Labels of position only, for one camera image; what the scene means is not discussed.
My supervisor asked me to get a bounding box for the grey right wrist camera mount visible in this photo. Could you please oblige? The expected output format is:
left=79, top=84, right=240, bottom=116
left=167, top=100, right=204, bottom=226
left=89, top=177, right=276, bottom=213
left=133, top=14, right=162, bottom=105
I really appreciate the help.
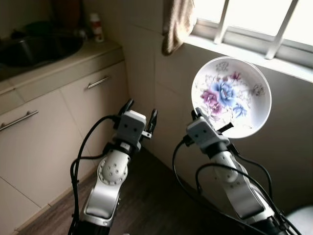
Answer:
left=187, top=117, right=230, bottom=156

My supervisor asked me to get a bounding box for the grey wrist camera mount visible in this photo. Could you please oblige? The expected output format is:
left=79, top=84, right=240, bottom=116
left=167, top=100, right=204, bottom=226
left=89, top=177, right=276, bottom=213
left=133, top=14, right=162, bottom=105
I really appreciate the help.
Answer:
left=187, top=117, right=230, bottom=156
left=119, top=111, right=147, bottom=145

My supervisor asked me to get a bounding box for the white barred window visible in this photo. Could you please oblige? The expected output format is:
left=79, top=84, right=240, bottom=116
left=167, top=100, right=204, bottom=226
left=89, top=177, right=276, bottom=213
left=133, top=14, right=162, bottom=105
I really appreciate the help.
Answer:
left=188, top=0, right=313, bottom=69

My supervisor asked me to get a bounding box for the steel double basin sink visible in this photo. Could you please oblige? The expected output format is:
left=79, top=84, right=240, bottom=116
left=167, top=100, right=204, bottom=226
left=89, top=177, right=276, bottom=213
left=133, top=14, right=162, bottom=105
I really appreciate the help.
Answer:
left=0, top=30, right=84, bottom=69

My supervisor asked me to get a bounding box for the steel cabinet bar handle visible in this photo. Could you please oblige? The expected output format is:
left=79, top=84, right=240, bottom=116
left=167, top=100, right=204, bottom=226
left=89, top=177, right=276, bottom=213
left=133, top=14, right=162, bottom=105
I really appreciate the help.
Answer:
left=0, top=110, right=39, bottom=133
left=87, top=75, right=112, bottom=90

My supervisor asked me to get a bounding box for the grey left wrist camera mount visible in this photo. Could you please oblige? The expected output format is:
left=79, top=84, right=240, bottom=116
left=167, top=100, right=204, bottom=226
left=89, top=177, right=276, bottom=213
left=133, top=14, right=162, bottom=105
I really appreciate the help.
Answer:
left=119, top=111, right=147, bottom=145

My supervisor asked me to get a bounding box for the white blue floral plate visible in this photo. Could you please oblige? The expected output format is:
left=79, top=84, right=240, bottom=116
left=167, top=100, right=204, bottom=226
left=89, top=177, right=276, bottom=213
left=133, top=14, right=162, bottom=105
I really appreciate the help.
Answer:
left=191, top=57, right=272, bottom=139

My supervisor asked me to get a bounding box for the beige kitchen counter cabinet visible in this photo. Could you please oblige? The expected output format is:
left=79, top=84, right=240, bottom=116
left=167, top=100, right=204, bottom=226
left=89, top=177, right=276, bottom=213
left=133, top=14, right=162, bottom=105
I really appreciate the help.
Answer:
left=0, top=39, right=130, bottom=231

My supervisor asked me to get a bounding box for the brown hanging towel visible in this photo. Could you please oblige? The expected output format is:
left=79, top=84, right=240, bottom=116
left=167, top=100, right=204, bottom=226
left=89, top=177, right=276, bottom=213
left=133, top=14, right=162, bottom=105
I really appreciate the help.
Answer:
left=162, top=0, right=197, bottom=55

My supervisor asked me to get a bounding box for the white bottle orange label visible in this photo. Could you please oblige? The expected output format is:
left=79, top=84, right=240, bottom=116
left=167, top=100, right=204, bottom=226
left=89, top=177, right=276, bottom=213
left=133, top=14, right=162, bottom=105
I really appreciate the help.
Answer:
left=89, top=12, right=105, bottom=43

